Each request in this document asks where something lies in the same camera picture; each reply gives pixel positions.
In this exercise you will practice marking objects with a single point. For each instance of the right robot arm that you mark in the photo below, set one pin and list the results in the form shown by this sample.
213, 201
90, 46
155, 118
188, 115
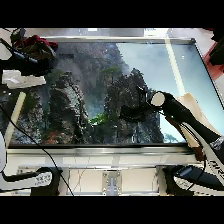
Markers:
186, 113

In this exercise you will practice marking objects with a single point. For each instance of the red bin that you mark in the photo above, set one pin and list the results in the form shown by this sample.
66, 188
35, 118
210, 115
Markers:
214, 71

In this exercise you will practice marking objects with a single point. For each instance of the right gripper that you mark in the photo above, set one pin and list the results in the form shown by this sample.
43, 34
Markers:
136, 112

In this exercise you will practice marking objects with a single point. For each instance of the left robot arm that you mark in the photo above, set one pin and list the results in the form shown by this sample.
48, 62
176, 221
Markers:
43, 180

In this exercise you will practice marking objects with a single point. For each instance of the red garment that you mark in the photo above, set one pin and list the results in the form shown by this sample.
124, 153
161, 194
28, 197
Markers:
38, 40

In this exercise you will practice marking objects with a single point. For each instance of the white T-shirt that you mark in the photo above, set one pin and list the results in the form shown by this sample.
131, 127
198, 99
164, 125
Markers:
23, 80

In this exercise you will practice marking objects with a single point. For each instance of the heap of clothes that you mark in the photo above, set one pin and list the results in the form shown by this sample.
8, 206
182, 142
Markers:
41, 55

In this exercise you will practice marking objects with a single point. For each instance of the cream garment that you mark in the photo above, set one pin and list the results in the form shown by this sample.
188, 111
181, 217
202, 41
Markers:
193, 103

